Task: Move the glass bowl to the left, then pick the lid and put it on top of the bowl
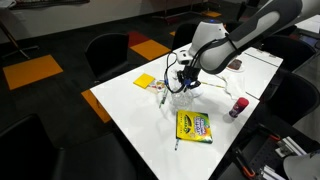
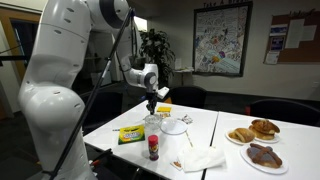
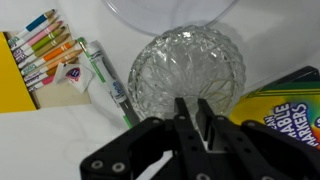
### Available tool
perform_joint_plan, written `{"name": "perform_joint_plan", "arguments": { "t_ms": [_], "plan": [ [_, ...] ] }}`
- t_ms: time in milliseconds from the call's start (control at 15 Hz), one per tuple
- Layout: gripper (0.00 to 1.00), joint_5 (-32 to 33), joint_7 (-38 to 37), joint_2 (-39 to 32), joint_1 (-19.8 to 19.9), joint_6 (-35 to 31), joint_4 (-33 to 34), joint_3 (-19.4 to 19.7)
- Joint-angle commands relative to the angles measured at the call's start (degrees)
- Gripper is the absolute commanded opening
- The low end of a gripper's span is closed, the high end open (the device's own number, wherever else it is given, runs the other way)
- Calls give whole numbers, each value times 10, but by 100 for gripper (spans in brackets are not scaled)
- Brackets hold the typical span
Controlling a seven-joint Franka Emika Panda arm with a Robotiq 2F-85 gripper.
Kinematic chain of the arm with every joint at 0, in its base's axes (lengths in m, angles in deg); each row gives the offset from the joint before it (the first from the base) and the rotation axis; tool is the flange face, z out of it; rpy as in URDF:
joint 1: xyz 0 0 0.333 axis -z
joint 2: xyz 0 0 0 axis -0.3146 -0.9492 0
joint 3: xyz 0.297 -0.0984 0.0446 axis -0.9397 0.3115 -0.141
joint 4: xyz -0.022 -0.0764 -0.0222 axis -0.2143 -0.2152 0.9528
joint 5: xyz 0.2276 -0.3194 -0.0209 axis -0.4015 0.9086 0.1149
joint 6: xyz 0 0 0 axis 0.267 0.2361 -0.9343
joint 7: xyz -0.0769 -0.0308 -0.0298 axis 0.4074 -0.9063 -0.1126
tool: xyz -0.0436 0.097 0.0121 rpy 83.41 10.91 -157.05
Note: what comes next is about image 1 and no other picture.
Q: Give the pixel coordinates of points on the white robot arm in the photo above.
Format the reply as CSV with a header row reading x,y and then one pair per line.
x,y
260,26

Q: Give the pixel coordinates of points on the red-lidded sprinkle jar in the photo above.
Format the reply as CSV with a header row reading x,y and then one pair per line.
x,y
239,106

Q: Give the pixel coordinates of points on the clear glass bowl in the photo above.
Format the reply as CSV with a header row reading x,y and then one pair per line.
x,y
181,101

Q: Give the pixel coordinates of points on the yellow green Crayola marker box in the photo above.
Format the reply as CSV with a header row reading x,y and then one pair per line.
x,y
195,126

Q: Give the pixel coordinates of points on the green white marker pen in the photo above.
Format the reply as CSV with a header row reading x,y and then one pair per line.
x,y
162,100

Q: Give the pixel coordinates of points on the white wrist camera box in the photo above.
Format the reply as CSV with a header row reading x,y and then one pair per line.
x,y
184,58

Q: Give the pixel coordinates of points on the black tripod legs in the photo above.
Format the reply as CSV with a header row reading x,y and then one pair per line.
x,y
13,40

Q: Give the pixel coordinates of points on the beige paper card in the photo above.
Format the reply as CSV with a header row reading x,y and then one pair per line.
x,y
152,89

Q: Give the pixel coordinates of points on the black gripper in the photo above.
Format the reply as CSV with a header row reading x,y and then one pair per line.
x,y
190,75

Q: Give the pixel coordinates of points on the white plate with brown pastry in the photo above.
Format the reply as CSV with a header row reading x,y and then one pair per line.
x,y
243,67

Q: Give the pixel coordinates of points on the white paper napkin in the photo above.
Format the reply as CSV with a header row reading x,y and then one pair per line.
x,y
235,85

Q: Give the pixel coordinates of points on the black office chair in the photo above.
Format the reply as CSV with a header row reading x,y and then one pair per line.
x,y
50,153
286,50
106,55
185,35
293,96

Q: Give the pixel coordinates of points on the brown chocolate pastry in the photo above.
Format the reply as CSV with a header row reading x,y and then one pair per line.
x,y
236,64

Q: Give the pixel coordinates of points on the yellow sticky note pad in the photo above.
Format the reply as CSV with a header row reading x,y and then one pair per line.
x,y
143,80

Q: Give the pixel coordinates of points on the blue marker pen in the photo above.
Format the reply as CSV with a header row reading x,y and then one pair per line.
x,y
176,145

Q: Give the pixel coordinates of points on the thin yellow striped pencil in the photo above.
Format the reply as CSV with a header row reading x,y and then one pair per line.
x,y
216,86

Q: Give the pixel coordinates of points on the aluminium rail pieces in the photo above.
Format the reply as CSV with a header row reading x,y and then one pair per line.
x,y
290,145

